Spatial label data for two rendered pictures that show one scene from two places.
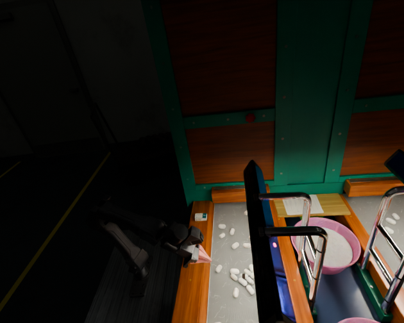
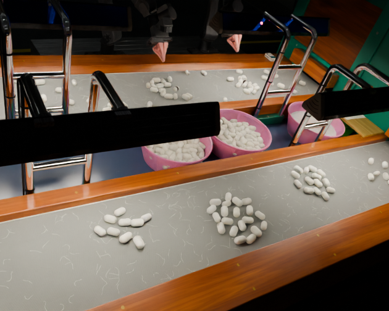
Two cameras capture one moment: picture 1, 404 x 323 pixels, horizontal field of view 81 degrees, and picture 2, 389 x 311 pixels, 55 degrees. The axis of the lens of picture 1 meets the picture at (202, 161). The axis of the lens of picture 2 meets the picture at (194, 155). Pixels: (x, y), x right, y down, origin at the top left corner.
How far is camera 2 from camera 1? 1.36 m
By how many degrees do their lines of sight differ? 33
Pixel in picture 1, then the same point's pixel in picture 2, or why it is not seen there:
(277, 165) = (357, 60)
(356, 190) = not seen: outside the picture
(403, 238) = (370, 170)
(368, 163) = not seen: outside the picture
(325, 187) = (379, 117)
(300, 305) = (248, 102)
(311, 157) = (388, 73)
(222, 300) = (220, 75)
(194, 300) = (209, 60)
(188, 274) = (221, 57)
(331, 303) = not seen: hidden behind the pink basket
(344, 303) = (274, 142)
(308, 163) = not seen: hidden behind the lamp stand
